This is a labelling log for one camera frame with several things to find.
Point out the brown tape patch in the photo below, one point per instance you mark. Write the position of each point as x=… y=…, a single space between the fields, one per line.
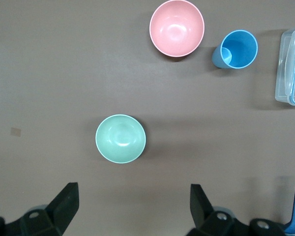
x=16 y=131

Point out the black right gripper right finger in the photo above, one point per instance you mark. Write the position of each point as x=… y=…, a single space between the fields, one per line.
x=201 y=211

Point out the green bowl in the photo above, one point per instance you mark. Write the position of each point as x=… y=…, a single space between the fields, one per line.
x=120 y=138

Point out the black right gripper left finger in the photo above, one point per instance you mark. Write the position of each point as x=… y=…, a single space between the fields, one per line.
x=61 y=211

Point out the clear container with blue-rimmed lid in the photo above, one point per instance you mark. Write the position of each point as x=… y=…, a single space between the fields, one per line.
x=285 y=73

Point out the pink bowl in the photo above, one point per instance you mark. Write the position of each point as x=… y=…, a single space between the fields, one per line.
x=177 y=27

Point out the blue plastic cup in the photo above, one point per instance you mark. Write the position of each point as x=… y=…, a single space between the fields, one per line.
x=241 y=49

